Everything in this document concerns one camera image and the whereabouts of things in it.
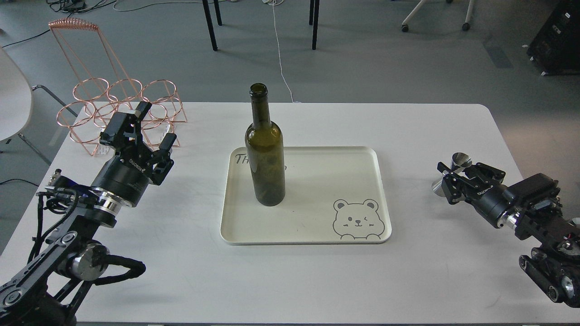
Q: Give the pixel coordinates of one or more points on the dark green wine bottle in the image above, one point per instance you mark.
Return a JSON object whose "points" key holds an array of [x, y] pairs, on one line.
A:
{"points": [[264, 145]]}

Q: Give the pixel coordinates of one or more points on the white office chair base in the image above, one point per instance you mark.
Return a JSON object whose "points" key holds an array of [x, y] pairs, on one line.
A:
{"points": [[434, 14]]}

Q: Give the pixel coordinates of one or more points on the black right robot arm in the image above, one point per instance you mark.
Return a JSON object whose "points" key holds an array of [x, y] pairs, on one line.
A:
{"points": [[531, 208]]}

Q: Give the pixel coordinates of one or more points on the white chair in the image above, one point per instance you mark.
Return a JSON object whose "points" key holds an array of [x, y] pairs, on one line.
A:
{"points": [[16, 102]]}

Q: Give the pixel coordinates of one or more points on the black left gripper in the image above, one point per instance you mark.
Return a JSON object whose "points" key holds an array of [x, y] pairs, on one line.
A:
{"points": [[125, 177]]}

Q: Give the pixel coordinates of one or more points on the black equipment case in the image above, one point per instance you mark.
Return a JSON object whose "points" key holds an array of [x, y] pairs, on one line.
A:
{"points": [[555, 49]]}

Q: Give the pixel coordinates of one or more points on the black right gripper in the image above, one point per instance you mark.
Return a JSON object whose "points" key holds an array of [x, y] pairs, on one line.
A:
{"points": [[488, 200]]}

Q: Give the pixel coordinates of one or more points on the cream bear serving tray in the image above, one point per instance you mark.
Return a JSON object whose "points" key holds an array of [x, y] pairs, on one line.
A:
{"points": [[334, 195]]}

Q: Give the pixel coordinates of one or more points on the copper wire wine rack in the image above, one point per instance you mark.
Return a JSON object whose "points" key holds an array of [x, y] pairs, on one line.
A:
{"points": [[104, 88]]}

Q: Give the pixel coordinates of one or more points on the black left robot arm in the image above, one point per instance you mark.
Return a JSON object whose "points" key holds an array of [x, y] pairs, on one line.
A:
{"points": [[66, 261]]}

